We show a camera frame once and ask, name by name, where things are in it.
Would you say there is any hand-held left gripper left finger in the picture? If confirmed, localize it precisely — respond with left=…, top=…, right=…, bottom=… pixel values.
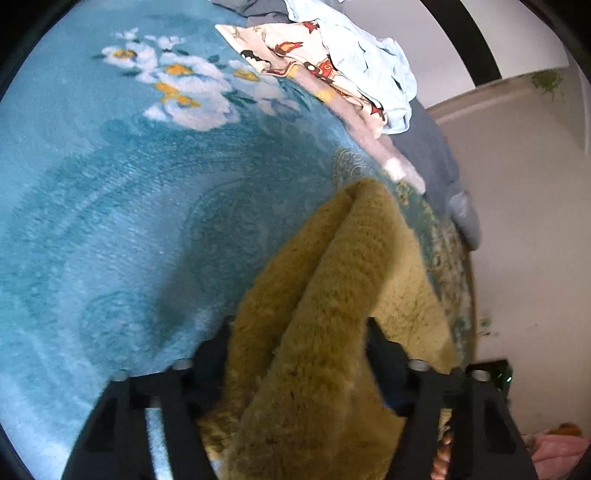
left=62, top=318, right=234, bottom=480

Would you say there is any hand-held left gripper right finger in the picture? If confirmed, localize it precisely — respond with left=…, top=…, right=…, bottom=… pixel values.
left=366, top=318, right=541, bottom=480

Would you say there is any olive green fleece garment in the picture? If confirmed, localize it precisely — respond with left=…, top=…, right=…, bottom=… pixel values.
left=198, top=178, right=462, bottom=480

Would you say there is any dark device with green light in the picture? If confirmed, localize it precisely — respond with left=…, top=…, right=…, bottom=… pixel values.
left=488, top=359, right=514, bottom=394

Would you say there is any blue floral blanket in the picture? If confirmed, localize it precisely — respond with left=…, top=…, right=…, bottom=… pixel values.
left=0, top=0, right=476, bottom=480

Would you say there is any grey blue cloth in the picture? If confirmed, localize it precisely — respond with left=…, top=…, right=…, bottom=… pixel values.
left=392, top=98, right=483, bottom=251

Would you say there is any pale pink cloth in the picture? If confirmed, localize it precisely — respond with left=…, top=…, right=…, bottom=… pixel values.
left=295, top=69, right=428, bottom=193

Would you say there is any light blue garment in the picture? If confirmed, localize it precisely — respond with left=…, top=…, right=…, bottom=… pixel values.
left=284, top=0, right=419, bottom=136

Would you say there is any green hanging plant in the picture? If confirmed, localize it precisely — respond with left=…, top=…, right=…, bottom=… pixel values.
left=530, top=69, right=567, bottom=105

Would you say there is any cream cartoon printed cloth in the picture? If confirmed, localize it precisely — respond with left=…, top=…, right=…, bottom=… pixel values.
left=215, top=21, right=389, bottom=138

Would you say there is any dark grey clothing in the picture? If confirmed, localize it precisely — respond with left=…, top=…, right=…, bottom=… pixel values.
left=210, top=0, right=293, bottom=27

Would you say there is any black door frame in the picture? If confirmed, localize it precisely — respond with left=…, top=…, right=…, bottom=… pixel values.
left=418, top=0, right=502, bottom=88

